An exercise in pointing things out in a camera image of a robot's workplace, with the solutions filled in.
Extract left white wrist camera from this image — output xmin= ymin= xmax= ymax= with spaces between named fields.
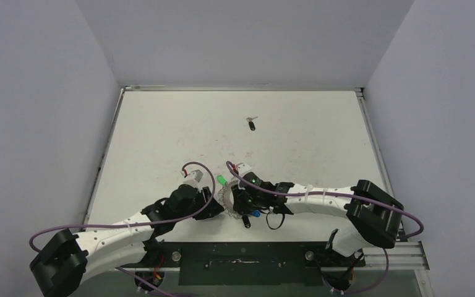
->
xmin=183 ymin=170 xmax=203 ymax=183

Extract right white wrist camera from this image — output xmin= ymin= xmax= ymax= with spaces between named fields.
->
xmin=234 ymin=163 xmax=252 ymax=176

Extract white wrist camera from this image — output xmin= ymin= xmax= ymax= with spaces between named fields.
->
xmin=234 ymin=163 xmax=252 ymax=176
xmin=183 ymin=170 xmax=203 ymax=183

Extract aluminium frame rail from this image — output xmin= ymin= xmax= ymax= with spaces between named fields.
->
xmin=60 ymin=241 xmax=430 ymax=272

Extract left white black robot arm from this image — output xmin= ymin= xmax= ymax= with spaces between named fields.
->
xmin=30 ymin=184 xmax=224 ymax=296

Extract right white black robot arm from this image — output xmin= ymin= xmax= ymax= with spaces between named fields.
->
xmin=231 ymin=171 xmax=403 ymax=257

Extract key with black tag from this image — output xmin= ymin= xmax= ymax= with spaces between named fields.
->
xmin=241 ymin=215 xmax=251 ymax=229
xmin=246 ymin=116 xmax=257 ymax=131

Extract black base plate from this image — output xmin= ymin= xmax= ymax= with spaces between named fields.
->
xmin=128 ymin=241 xmax=366 ymax=286

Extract metal keyring chain loop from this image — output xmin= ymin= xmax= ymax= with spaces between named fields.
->
xmin=216 ymin=177 xmax=242 ymax=220

